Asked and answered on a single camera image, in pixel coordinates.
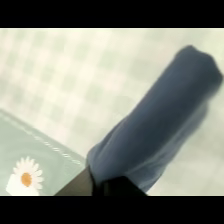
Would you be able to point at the blue T-shirt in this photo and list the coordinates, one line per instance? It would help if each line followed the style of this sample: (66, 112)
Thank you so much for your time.
(160, 126)

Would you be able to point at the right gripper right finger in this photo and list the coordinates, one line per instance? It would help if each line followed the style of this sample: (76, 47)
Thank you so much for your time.
(121, 187)

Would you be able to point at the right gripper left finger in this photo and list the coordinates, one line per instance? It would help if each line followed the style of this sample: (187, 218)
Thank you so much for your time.
(78, 186)

